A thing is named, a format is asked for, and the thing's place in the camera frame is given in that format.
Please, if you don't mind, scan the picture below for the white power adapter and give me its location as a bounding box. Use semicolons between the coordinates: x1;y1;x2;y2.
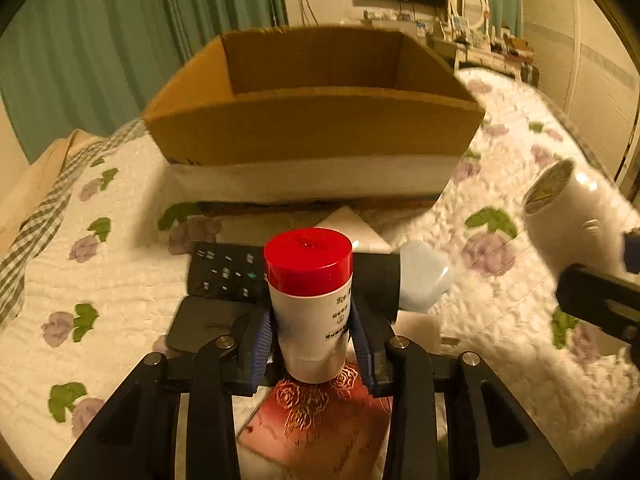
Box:
317;206;393;254

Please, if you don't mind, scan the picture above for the pink floral card box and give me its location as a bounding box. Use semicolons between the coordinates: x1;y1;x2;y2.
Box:
238;363;392;479

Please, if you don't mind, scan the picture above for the white vanity table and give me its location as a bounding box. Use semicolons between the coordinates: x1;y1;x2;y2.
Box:
427;37;539;82

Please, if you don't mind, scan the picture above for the oval vanity mirror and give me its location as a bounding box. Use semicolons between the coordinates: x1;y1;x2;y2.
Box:
449;0;490;32

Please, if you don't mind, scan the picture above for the beige pillow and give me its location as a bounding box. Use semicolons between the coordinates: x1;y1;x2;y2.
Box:
0;129;102;258

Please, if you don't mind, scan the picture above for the pale blue earbud case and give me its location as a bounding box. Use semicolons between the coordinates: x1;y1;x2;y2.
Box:
399;240;454;313

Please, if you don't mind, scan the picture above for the red capped white bottle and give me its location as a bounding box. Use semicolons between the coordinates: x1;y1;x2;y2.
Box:
264;228;354;384

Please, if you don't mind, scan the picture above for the black square device box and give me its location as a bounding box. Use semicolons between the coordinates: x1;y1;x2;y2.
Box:
166;296;254;353

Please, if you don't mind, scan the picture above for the black remote control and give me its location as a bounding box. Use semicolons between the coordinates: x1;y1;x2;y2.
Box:
186;242;269;304

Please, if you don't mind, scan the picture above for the open cardboard box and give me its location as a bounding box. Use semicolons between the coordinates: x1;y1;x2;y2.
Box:
142;26;485;204

